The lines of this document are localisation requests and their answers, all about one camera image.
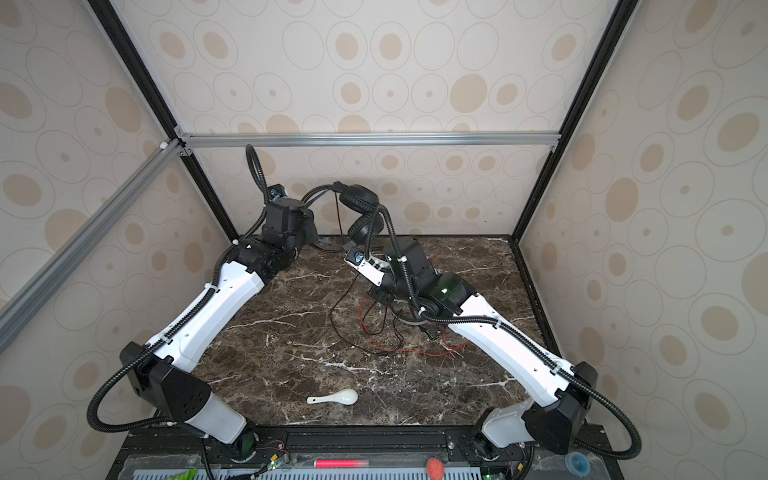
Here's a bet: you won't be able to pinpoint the black headphone cable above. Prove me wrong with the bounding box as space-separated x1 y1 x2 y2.
328 197 433 356

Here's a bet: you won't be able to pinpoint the black blue headphones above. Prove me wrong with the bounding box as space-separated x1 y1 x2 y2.
301 181 385 246

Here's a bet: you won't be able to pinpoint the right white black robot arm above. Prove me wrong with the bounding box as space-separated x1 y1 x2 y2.
348 205 642 460

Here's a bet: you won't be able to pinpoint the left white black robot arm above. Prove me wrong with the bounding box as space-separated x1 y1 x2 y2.
86 145 318 455

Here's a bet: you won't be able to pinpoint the white black headphones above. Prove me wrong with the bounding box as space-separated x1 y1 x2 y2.
389 302 435 326

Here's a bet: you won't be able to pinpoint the white ceramic spoon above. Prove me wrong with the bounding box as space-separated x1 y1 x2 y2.
306 389 359 406

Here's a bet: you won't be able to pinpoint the red round ball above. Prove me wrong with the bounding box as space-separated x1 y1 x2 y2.
426 458 445 480

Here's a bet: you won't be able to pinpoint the pink marker pen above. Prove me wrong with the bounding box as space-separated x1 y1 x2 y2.
314 459 369 469

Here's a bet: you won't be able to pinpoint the blue tape roll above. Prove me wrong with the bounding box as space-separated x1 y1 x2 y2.
564 451 591 478

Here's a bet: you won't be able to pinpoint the green object at base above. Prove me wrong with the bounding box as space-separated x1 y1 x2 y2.
166 469 199 480

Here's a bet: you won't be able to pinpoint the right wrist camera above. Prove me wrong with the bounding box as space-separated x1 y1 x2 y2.
345 247 391 287

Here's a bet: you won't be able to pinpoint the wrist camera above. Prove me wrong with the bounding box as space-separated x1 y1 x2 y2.
345 247 391 287
268 184 286 201

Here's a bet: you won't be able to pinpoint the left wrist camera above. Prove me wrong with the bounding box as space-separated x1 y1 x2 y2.
268 184 286 201

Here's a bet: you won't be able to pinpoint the red headphone cable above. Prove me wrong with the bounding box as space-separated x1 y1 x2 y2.
358 251 472 358

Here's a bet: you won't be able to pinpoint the silver aluminium back rail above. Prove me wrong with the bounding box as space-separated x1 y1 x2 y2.
180 131 561 149

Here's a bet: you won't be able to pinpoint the silver aluminium rail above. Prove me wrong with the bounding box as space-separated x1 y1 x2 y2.
180 131 561 149
1 139 181 350

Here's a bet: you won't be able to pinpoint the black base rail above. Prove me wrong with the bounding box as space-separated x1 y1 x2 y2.
107 425 623 479

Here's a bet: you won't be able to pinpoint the silver aluminium left rail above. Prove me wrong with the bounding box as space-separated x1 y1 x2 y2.
1 139 181 350

